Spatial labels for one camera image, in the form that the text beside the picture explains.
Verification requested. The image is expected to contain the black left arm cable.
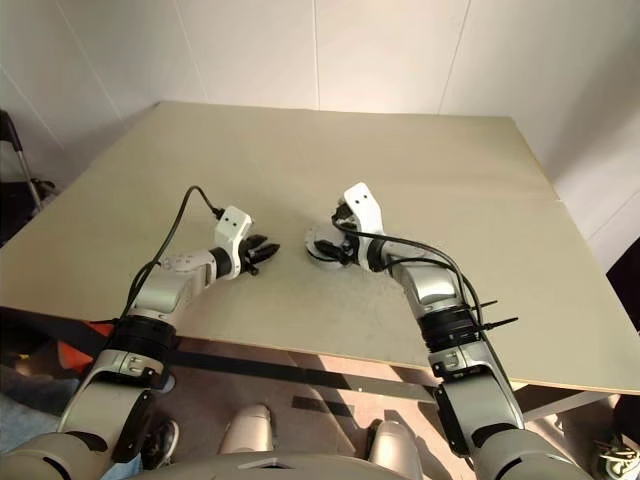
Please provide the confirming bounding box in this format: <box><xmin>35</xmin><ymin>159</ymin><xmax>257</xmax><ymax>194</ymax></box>
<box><xmin>119</xmin><ymin>185</ymin><xmax>224</xmax><ymax>321</ymax></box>

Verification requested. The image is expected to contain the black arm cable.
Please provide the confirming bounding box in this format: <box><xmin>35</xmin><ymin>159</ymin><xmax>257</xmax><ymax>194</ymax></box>
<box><xmin>119</xmin><ymin>185</ymin><xmax>224</xmax><ymax>321</ymax></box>
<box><xmin>342</xmin><ymin>227</ymin><xmax>501</xmax><ymax>351</ymax></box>

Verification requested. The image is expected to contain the dark shoe white sole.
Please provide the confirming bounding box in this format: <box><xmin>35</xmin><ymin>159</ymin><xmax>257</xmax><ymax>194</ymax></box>
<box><xmin>141</xmin><ymin>419</ymin><xmax>180</xmax><ymax>470</ymax></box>

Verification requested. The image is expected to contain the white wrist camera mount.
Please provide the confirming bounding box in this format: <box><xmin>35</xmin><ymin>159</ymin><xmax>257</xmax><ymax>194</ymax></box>
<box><xmin>214</xmin><ymin>204</ymin><xmax>254</xmax><ymax>280</ymax></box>
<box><xmin>343</xmin><ymin>182</ymin><xmax>387</xmax><ymax>274</ymax></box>

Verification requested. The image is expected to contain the silver robot torso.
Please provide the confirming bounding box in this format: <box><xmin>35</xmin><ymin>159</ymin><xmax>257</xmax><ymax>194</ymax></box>
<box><xmin>164</xmin><ymin>449</ymin><xmax>476</xmax><ymax>480</ymax></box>

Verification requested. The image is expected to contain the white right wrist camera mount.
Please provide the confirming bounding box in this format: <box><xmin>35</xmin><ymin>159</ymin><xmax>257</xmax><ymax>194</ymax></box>
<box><xmin>343</xmin><ymin>182</ymin><xmax>387</xmax><ymax>274</ymax></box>

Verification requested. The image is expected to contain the dark sneaker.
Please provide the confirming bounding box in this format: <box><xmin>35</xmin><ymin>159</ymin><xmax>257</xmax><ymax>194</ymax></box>
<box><xmin>592</xmin><ymin>394</ymin><xmax>640</xmax><ymax>480</ymax></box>

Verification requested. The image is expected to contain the blue jeans leg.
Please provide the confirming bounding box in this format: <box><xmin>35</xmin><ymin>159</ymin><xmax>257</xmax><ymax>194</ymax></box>
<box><xmin>0</xmin><ymin>364</ymin><xmax>81</xmax><ymax>454</ymax></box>

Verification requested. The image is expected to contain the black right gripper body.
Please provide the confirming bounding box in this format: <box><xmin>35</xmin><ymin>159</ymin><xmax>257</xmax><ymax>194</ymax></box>
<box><xmin>338</xmin><ymin>233</ymin><xmax>366</xmax><ymax>269</ymax></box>

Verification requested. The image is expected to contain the silver robot knee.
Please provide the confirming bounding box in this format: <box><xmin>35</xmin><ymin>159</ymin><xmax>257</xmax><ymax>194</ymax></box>
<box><xmin>221</xmin><ymin>403</ymin><xmax>275</xmax><ymax>456</ymax></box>
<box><xmin>368</xmin><ymin>419</ymin><xmax>424</xmax><ymax>479</ymax></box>

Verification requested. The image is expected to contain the orange object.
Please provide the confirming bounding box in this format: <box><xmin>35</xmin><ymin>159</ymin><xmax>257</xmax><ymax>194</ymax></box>
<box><xmin>56</xmin><ymin>322</ymin><xmax>117</xmax><ymax>374</ymax></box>

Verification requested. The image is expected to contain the white tape roll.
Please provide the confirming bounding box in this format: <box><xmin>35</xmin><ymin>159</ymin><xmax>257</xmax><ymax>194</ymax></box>
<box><xmin>305</xmin><ymin>225</ymin><xmax>346</xmax><ymax>261</ymax></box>

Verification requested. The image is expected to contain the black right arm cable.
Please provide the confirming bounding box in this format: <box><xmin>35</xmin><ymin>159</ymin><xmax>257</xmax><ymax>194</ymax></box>
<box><xmin>342</xmin><ymin>227</ymin><xmax>501</xmax><ymax>351</ymax></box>

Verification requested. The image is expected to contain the silver right robot knee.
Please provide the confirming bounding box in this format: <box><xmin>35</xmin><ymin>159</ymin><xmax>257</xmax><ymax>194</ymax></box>
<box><xmin>368</xmin><ymin>419</ymin><xmax>424</xmax><ymax>479</ymax></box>

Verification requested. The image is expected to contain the black angular object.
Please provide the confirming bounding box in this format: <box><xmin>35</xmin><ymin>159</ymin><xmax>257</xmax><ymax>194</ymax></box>
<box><xmin>605</xmin><ymin>233</ymin><xmax>640</xmax><ymax>332</ymax></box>

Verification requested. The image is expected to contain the silver left robot knee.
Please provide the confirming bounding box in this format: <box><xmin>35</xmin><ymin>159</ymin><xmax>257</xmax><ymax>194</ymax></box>
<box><xmin>221</xmin><ymin>403</ymin><xmax>275</xmax><ymax>456</ymax></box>

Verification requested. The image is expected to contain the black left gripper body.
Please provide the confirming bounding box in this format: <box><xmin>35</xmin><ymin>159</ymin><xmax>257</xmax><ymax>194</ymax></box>
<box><xmin>238</xmin><ymin>234</ymin><xmax>262</xmax><ymax>278</ymax></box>

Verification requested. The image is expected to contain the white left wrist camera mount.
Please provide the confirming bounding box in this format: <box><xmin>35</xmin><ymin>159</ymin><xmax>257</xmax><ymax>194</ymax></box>
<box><xmin>214</xmin><ymin>204</ymin><xmax>254</xmax><ymax>280</ymax></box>

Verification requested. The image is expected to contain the black chair chrome frame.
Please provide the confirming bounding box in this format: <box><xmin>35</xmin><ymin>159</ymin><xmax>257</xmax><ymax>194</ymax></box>
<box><xmin>0</xmin><ymin>109</ymin><xmax>59</xmax><ymax>246</ymax></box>

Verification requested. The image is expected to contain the black floor tape strip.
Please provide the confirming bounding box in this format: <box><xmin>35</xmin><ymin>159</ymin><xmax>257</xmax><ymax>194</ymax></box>
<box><xmin>292</xmin><ymin>394</ymin><xmax>356</xmax><ymax>417</ymax></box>

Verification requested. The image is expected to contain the grey metal table leg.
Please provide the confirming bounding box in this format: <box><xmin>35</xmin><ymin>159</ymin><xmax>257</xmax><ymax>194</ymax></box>
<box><xmin>519</xmin><ymin>389</ymin><xmax>621</xmax><ymax>422</ymax></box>

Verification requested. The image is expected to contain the black table frame bar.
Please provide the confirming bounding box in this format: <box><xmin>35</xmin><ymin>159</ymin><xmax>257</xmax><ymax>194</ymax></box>
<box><xmin>0</xmin><ymin>305</ymin><xmax>441</xmax><ymax>404</ymax></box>

